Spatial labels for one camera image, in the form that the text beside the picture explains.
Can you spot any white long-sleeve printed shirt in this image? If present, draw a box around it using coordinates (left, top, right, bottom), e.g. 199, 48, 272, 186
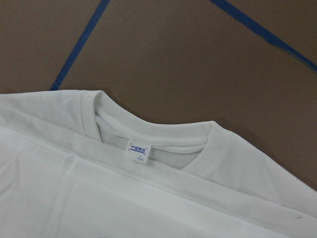
0, 90, 317, 238

